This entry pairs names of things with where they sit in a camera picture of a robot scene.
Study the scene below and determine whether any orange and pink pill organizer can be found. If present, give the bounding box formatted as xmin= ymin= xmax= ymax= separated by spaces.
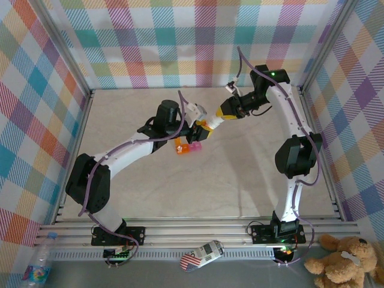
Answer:
xmin=174 ymin=136 xmax=203 ymax=156

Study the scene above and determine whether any printed can with flag pattern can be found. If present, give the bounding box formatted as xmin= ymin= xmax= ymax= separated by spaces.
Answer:
xmin=179 ymin=239 xmax=226 ymax=273

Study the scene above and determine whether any small green circuit board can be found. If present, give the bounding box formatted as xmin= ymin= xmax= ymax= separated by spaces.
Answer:
xmin=103 ymin=248 xmax=133 ymax=261

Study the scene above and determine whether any brown teddy bear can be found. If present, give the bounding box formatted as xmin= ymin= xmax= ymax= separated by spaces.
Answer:
xmin=304 ymin=233 xmax=384 ymax=288

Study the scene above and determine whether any clear plastic water bottle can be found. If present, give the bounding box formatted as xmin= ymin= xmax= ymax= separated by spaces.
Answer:
xmin=22 ymin=230 xmax=58 ymax=284

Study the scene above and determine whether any aluminium side rail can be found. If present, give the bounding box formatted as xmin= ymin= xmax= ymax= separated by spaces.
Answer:
xmin=298 ymin=86 xmax=344 ymax=223
xmin=52 ymin=89 xmax=96 ymax=226

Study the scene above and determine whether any aluminium frame post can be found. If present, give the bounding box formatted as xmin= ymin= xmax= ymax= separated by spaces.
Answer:
xmin=298 ymin=0 xmax=361 ymax=95
xmin=34 ymin=0 xmax=94 ymax=97

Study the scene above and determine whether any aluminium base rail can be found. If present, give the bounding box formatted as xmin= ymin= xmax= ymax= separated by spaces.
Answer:
xmin=35 ymin=217 xmax=361 ymax=250

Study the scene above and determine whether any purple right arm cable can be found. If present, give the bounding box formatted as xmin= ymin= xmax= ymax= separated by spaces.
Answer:
xmin=235 ymin=46 xmax=322 ymax=267

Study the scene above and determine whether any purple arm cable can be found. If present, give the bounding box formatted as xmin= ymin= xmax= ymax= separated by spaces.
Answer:
xmin=77 ymin=89 xmax=188 ymax=268
xmin=235 ymin=46 xmax=322 ymax=267

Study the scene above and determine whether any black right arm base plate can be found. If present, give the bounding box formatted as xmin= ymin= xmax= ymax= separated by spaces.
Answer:
xmin=250 ymin=224 xmax=307 ymax=244

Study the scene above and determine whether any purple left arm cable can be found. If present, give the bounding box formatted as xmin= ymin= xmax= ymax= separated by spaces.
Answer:
xmin=77 ymin=89 xmax=188 ymax=268

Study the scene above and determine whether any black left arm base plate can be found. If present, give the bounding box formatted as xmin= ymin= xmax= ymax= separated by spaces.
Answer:
xmin=91 ymin=226 xmax=146 ymax=247

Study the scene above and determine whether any slotted grey cable duct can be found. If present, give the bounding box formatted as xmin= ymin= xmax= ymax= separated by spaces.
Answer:
xmin=47 ymin=246 xmax=277 ymax=261

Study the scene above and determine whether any black round controller mount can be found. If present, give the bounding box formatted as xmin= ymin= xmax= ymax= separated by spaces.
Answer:
xmin=273 ymin=246 xmax=298 ymax=264

